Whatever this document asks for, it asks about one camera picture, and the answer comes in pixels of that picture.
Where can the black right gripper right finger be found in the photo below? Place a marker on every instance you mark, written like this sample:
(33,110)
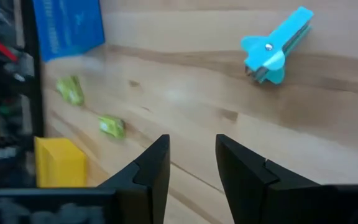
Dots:
(247,186)

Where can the black aluminium table frame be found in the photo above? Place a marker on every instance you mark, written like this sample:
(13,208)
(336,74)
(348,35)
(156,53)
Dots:
(33,62)

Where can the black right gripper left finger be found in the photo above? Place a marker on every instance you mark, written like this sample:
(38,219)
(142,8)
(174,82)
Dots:
(151,186)

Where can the cyan staple remover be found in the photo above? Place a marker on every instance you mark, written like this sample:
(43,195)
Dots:
(270,49)

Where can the blue plastic basket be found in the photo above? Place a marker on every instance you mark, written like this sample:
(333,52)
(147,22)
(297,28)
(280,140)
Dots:
(70,28)

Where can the yellow plastic basket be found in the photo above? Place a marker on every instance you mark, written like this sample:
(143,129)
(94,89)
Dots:
(59,165)

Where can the small green candy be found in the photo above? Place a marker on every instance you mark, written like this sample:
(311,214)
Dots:
(112,126)

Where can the light green wrapped candy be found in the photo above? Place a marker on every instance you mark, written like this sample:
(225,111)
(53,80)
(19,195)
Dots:
(77,91)

